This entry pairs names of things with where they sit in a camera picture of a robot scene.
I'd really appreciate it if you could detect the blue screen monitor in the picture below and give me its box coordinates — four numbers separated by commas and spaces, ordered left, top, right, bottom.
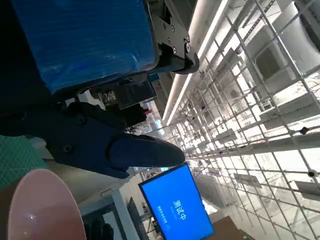
138, 163, 216, 240

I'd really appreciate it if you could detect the dark switched-off monitor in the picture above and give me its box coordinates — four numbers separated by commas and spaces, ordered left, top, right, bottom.
116, 80, 158, 111

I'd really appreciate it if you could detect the green cutting mat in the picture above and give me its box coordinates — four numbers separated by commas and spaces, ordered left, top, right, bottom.
0, 134, 49, 192

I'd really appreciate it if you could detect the pink bowl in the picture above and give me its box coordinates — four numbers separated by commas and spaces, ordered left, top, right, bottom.
7, 168, 87, 240

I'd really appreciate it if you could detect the bare black left hand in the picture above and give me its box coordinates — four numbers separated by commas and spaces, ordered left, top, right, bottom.
0, 0, 200, 180

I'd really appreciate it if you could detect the white ceiling truss grid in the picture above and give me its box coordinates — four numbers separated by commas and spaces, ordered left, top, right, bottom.
162, 0, 320, 226

